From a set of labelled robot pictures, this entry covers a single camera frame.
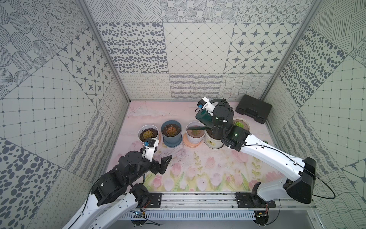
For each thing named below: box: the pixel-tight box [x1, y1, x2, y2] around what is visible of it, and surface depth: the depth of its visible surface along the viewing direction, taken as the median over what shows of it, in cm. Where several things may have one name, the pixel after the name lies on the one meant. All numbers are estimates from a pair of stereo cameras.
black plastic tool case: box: [235, 94, 273, 125], surface depth 112 cm
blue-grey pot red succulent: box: [161, 119, 183, 148], surface depth 94 cm
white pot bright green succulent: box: [232, 117, 251, 132], surface depth 95 cm
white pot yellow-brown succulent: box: [137, 124, 160, 144], surface depth 91 cm
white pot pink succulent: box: [185, 121, 206, 145], surface depth 91 cm
